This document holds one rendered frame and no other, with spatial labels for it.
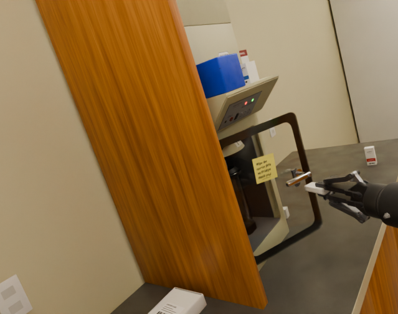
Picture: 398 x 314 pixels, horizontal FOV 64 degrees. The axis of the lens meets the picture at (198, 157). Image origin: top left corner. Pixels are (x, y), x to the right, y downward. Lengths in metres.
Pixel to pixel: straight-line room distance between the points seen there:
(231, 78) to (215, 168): 0.24
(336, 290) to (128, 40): 0.84
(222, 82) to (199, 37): 0.20
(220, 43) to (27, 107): 0.61
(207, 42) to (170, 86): 0.25
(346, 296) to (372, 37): 3.16
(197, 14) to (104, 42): 0.27
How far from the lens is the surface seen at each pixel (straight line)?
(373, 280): 1.23
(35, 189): 1.07
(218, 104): 0.82
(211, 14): 1.06
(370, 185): 0.79
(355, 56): 3.87
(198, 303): 1.01
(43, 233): 1.08
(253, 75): 1.00
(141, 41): 0.84
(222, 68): 0.83
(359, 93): 3.92
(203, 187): 0.83
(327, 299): 0.95
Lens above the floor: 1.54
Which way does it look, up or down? 11 degrees down
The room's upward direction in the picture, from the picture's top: 18 degrees counter-clockwise
